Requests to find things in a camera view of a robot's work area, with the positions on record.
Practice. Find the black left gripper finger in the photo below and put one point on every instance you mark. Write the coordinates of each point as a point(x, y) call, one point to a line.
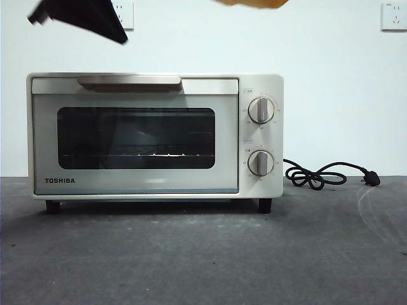
point(86, 16)

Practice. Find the yellow corn cob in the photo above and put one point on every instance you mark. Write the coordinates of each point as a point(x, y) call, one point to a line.
point(254, 3)

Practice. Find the cream Toshiba toaster oven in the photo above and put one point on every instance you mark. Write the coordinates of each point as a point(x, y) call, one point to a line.
point(273, 85)

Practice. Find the cream temperature knob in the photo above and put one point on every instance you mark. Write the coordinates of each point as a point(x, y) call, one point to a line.
point(261, 110)

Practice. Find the cream timer knob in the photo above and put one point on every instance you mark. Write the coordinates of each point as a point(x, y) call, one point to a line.
point(261, 163)

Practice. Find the white wall socket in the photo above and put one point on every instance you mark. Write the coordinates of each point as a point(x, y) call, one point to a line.
point(128, 12)
point(394, 17)

